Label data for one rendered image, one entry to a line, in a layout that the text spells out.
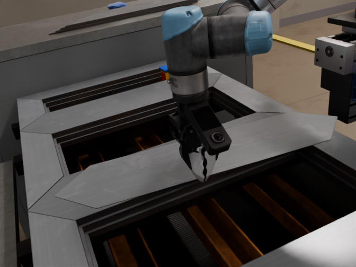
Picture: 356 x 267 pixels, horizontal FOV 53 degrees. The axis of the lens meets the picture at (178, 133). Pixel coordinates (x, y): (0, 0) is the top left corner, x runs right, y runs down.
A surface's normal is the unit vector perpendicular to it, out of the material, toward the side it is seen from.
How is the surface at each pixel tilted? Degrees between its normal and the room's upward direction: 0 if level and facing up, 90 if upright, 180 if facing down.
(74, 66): 90
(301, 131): 0
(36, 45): 90
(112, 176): 0
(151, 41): 90
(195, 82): 90
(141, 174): 0
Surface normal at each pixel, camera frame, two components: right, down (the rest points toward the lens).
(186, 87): -0.15, 0.49
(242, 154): -0.13, -0.87
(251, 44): -0.01, 0.65
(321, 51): -0.92, 0.29
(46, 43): 0.40, 0.39
